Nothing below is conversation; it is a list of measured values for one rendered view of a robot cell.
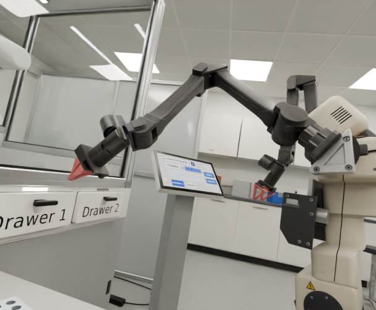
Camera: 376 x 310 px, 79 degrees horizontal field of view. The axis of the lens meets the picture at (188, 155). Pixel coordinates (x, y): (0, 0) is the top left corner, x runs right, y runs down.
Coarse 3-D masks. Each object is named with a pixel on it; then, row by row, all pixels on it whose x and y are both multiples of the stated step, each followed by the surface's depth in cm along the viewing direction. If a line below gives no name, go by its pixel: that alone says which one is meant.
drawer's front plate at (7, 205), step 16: (48, 192) 70; (64, 192) 75; (0, 208) 55; (16, 208) 59; (32, 208) 63; (48, 208) 68; (64, 208) 74; (16, 224) 59; (32, 224) 64; (48, 224) 69; (64, 224) 75
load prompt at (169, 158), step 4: (164, 156) 155; (168, 156) 158; (168, 160) 155; (172, 160) 157; (176, 160) 160; (180, 160) 162; (184, 160) 165; (184, 164) 162; (188, 164) 164; (192, 164) 167; (196, 164) 169
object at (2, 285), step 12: (0, 276) 50; (12, 276) 51; (0, 288) 45; (12, 288) 46; (24, 288) 47; (36, 288) 47; (48, 288) 48; (0, 300) 42; (24, 300) 43; (36, 300) 44; (48, 300) 44; (60, 300) 45; (72, 300) 45
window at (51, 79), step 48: (0, 0) 53; (48, 0) 64; (96, 0) 81; (144, 0) 111; (0, 48) 54; (48, 48) 66; (96, 48) 84; (144, 48) 117; (0, 96) 55; (48, 96) 68; (96, 96) 87; (0, 144) 57; (48, 144) 70; (96, 144) 91
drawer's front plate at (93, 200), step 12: (84, 192) 84; (96, 192) 90; (108, 192) 97; (120, 192) 106; (84, 204) 83; (96, 204) 90; (108, 204) 98; (120, 204) 107; (96, 216) 91; (108, 216) 99
